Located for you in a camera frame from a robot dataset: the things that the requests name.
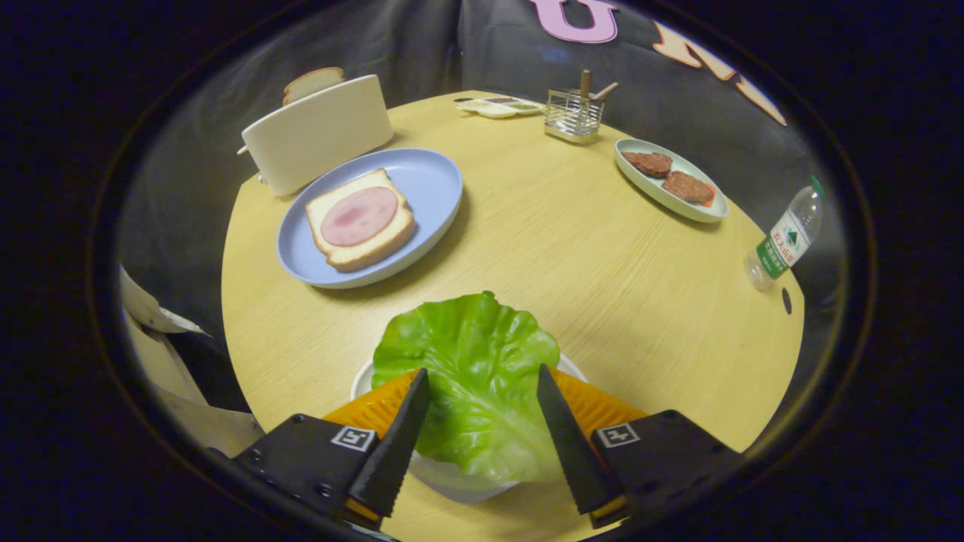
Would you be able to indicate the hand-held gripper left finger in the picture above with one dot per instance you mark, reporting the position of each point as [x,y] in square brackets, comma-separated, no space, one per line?
[392,452]

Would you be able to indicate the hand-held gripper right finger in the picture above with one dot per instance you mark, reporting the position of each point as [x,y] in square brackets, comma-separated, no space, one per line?
[572,452]

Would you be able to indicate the green lettuce leaf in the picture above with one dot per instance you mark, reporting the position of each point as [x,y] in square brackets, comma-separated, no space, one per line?
[474,361]

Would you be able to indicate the plain bread slice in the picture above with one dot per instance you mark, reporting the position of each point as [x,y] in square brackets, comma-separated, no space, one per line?
[312,81]

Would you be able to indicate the white plate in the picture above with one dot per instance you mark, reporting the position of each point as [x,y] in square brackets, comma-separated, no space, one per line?
[459,485]

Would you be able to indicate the bread slice under ham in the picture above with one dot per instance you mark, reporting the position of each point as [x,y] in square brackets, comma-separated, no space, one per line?
[376,247]

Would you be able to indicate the pink ham slice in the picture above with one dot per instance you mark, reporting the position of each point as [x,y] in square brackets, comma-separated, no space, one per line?
[359,217]

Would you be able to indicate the blue plate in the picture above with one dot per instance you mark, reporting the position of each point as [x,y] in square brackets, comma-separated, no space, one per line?
[429,184]

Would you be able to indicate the pale green plate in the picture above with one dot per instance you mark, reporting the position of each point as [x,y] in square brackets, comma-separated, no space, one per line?
[697,211]

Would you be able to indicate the white sheet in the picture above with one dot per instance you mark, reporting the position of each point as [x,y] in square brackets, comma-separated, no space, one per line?
[154,312]

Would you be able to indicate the brown meat patty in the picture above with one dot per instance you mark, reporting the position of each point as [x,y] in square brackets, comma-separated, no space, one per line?
[687,187]
[648,163]

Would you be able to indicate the clear water bottle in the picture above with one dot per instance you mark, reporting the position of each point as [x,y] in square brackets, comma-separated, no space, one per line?
[783,241]

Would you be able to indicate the white toaster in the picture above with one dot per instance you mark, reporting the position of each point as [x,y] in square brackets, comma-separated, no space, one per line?
[316,139]

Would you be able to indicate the white divided condiment dish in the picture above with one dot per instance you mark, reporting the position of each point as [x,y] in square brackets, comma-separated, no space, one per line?
[497,108]

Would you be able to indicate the wooden utensil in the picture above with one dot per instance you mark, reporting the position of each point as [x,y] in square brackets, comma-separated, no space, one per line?
[585,81]

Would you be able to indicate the black backdrop cloth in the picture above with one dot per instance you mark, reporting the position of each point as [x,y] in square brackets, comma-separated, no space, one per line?
[422,45]

